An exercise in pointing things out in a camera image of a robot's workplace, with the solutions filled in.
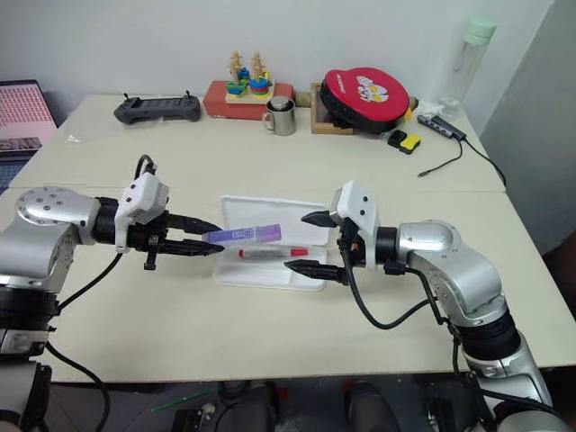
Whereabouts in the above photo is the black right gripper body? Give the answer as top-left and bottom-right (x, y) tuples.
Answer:
(330, 210), (365, 286)

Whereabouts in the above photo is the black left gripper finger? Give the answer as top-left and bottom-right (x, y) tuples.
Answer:
(162, 238), (227, 258)
(166, 213), (223, 236)

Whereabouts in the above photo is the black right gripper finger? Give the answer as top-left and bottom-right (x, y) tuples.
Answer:
(300, 209), (335, 229)
(283, 258), (344, 283)

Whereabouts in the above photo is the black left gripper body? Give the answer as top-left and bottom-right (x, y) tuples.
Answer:
(127, 210), (175, 274)

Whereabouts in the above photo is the purple marker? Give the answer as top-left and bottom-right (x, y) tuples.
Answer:
(201, 222), (284, 247)

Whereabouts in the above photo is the red marker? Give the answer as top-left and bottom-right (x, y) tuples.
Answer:
(237, 246), (311, 261)

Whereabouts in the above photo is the white plastic pencil case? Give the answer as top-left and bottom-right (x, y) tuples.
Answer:
(212, 193), (333, 293)

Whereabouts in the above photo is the wooden tray box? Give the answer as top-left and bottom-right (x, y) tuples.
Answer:
(310, 81), (362, 136)

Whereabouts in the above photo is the steel mug with lid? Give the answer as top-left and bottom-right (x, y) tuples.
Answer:
(261, 94), (297, 137)

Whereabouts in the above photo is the black and yellow small device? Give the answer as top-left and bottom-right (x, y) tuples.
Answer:
(387, 129), (423, 157)

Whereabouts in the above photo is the clear plastic bag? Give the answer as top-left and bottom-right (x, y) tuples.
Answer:
(64, 127), (92, 145)

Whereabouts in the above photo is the red flat box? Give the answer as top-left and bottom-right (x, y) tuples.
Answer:
(202, 79), (296, 122)

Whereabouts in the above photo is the black handheld remote controller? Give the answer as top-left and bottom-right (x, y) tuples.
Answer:
(112, 91), (204, 125)

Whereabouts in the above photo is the red and black round pad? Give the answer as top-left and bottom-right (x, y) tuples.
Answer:
(318, 67), (414, 136)

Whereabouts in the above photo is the dark rounded shape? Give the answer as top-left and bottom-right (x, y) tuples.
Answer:
(219, 379), (281, 432)
(343, 379), (402, 432)

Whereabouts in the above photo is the green thin stick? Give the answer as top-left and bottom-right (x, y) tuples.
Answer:
(149, 388), (218, 413)

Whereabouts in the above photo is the crumpled clear plastic wrap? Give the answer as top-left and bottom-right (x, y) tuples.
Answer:
(419, 100), (447, 120)

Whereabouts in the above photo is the clear bottle with green cap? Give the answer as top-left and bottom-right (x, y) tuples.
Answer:
(439, 16), (499, 120)

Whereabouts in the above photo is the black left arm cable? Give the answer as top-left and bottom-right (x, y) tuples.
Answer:
(53, 249), (125, 312)

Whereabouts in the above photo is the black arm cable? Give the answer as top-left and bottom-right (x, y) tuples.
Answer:
(340, 245), (451, 330)
(53, 249), (125, 312)

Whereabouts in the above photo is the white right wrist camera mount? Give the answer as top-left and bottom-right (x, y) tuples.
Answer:
(329, 180), (382, 271)

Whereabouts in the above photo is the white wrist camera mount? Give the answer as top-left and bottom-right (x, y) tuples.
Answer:
(329, 180), (382, 271)
(113, 174), (174, 253)

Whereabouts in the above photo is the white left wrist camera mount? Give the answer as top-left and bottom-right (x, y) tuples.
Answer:
(113, 174), (174, 253)

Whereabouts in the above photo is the black left wrist cable loop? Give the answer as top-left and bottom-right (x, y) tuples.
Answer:
(133, 153), (159, 182)

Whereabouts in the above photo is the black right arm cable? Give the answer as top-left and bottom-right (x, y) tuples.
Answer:
(340, 245), (451, 330)

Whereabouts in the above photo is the wooden ring stacking toy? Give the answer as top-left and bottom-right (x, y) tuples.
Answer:
(224, 49), (276, 106)

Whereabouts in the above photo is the grey USB hub with cable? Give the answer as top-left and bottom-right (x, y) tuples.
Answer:
(416, 113), (508, 188)

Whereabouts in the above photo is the black torso cable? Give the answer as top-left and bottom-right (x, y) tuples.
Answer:
(43, 340), (113, 432)

